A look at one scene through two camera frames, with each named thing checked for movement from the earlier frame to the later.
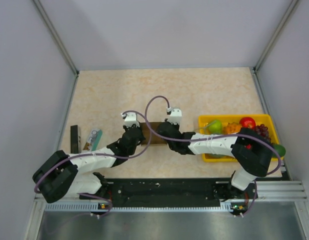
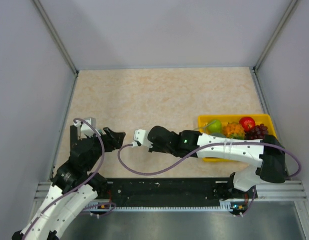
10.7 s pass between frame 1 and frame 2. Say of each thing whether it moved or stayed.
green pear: stayed
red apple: stayed
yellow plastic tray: stayed
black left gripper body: moved
